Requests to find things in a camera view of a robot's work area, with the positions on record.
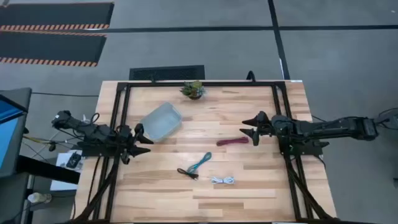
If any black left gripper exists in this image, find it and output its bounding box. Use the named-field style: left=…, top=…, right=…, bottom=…
left=115, top=123, right=154, bottom=165

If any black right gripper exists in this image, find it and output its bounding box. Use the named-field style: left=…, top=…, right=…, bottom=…
left=239, top=111, right=292, bottom=146

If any red USB-C cable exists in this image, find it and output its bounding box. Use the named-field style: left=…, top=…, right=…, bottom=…
left=216, top=136, right=250, bottom=147

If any translucent grey plastic bin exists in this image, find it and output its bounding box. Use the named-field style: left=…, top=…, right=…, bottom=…
left=139, top=101, right=183, bottom=143

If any black USB-C cable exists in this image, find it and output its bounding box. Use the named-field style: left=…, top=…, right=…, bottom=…
left=177, top=167, right=200, bottom=181

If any white USB-C cable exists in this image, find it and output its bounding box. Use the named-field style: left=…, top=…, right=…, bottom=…
left=210, top=175, right=236, bottom=185

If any teal USB-C cable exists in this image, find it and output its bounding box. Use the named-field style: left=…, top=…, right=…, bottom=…
left=186, top=151, right=213, bottom=174

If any black handheld controller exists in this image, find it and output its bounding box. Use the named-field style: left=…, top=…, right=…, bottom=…
left=65, top=151, right=82, bottom=169

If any potted succulent plant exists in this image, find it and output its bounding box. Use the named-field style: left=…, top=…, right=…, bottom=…
left=179, top=80, right=206, bottom=101

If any black perforated floor panel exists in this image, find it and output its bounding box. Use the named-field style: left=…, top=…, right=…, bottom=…
left=129, top=65, right=206, bottom=81

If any white paper sheet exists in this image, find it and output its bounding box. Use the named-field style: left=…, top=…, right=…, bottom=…
left=49, top=149, right=85, bottom=191

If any clear plastic bottle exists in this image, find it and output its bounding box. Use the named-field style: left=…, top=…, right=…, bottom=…
left=27, top=192, right=53, bottom=205

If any monitor with blue screen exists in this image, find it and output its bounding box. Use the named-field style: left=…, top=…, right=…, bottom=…
left=0, top=88, right=32, bottom=179

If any black stand base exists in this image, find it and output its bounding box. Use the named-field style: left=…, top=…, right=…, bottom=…
left=371, top=107, right=398, bottom=131

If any black hazard-striped floor mat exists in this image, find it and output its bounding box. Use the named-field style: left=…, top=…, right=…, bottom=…
left=0, top=30, right=108, bottom=68
left=0, top=2, right=115, bottom=31

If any thin black floor cable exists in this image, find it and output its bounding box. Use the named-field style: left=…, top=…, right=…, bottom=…
left=30, top=91, right=100, bottom=98

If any yellow cable by desk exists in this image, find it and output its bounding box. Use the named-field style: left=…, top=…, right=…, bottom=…
left=23, top=135, right=52, bottom=146

